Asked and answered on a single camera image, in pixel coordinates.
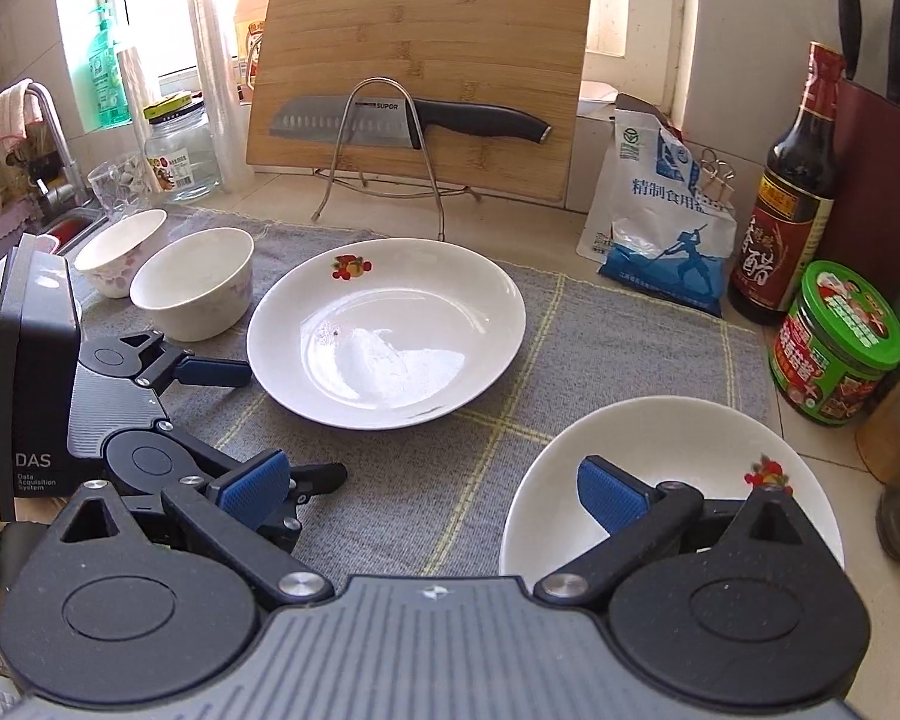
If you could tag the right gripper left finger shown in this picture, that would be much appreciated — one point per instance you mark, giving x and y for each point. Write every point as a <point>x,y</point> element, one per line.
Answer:
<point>101,615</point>

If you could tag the white plate with fruit print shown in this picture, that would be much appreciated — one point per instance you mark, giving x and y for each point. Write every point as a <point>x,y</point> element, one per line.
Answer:
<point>719,451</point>

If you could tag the green lidded sauce tub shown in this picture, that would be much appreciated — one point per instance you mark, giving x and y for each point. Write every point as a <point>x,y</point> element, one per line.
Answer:
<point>837,342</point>

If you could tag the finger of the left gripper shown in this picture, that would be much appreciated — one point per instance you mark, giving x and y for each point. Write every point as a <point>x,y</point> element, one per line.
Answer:
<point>151,361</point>
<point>259,491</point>

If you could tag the white bowl plain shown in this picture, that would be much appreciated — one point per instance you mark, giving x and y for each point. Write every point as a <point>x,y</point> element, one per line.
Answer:
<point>199,286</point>

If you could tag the chrome faucet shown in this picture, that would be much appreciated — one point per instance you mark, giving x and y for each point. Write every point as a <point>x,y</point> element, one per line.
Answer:
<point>49,163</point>

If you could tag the small drinking glass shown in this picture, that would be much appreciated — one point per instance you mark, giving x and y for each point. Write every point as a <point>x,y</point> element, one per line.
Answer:
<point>121,185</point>

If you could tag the black camera box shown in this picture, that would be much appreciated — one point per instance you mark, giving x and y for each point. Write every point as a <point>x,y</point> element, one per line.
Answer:
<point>39,345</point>

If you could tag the clear glass jar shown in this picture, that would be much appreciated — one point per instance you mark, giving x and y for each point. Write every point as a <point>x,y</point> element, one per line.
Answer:
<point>179,149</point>

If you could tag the green dish soap bottle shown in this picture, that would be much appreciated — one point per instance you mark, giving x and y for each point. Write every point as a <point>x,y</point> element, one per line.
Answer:
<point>109,94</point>

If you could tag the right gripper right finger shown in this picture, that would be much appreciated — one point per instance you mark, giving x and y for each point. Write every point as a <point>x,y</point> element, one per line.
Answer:
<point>722,603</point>

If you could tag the metal wire rack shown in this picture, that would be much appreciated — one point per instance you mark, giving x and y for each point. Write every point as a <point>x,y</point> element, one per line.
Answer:
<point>415,164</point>

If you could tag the white bowl floral print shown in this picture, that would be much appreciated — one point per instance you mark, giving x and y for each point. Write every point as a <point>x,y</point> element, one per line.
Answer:
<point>111,259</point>

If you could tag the grey checked table mat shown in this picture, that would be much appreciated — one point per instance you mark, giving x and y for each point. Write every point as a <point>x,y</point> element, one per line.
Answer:
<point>434,497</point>

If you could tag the bamboo cutting board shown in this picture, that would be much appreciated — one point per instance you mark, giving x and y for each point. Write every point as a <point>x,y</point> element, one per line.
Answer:
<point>525,54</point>

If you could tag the red knife block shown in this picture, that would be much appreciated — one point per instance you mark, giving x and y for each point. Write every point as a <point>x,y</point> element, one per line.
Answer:
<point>863,232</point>

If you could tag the blue white salt bag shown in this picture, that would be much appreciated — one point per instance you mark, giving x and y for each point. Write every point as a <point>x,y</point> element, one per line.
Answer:
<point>661,220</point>

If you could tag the pink cloth on faucet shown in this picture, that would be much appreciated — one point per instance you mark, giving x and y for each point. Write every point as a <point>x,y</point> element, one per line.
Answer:
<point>18,109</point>

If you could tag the black handled kitchen knife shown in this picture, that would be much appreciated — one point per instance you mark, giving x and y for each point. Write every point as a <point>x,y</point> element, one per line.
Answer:
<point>395,123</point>

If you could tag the dark vinegar bottle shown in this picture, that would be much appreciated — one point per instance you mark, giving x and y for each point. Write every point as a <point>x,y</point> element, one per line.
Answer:
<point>794,199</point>

